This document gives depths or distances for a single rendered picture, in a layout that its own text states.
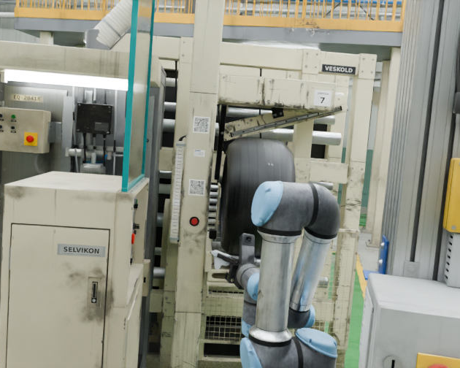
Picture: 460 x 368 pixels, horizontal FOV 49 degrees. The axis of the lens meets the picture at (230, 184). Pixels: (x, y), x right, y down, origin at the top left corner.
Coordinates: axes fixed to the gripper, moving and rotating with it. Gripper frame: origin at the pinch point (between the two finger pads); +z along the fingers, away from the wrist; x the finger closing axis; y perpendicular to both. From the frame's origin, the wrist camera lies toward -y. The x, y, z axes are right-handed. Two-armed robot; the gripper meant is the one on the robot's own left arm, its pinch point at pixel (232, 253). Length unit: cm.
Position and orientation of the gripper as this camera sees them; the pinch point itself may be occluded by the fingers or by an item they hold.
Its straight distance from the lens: 180.2
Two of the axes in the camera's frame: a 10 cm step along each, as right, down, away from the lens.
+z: -2.6, -1.1, 9.6
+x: 9.4, 1.8, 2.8
